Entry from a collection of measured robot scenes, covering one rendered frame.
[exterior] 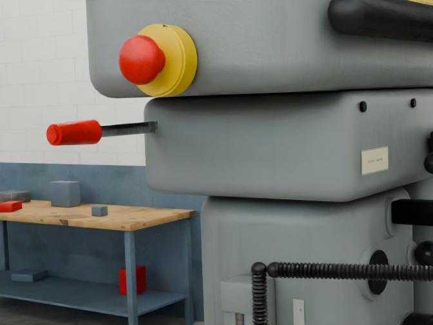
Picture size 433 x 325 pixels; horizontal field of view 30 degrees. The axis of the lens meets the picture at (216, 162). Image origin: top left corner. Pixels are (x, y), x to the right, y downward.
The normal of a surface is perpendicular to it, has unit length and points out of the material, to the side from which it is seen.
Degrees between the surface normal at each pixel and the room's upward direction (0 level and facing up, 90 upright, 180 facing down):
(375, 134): 90
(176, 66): 90
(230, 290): 90
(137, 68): 94
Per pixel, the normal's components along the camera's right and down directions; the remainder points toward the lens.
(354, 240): 0.46, 0.06
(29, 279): -0.39, 0.09
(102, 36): -0.65, 0.08
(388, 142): 0.82, 0.02
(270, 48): -0.11, 0.08
